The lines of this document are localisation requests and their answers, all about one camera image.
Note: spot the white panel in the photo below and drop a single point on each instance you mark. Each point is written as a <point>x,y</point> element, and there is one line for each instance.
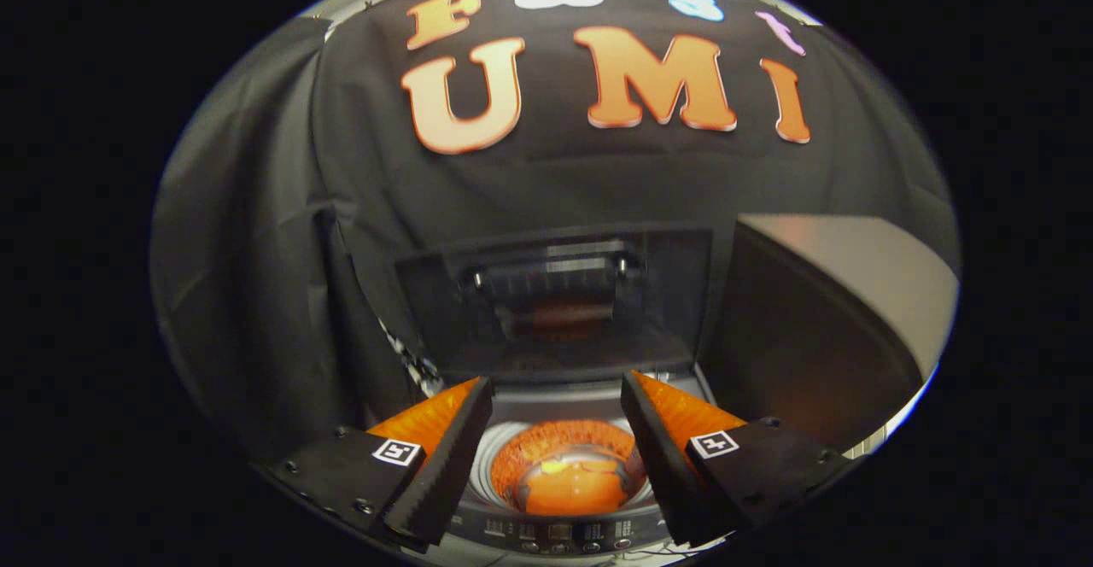
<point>892,426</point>

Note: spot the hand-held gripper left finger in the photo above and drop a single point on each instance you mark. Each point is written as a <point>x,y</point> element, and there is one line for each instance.
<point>448,473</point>

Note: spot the black and white patterned object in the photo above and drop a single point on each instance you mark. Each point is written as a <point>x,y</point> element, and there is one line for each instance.
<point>410,362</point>

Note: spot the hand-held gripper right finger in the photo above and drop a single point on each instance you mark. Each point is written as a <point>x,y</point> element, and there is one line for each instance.
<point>662,464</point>

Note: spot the black backdrop cloth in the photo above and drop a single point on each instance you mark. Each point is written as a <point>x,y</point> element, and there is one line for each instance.
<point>555,183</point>

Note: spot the dark grey washing machine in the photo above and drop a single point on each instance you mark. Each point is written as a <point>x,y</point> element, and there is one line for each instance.
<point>555,541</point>

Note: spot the yellow polo shirt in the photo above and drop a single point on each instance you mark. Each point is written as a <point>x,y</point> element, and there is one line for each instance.
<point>572,490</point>

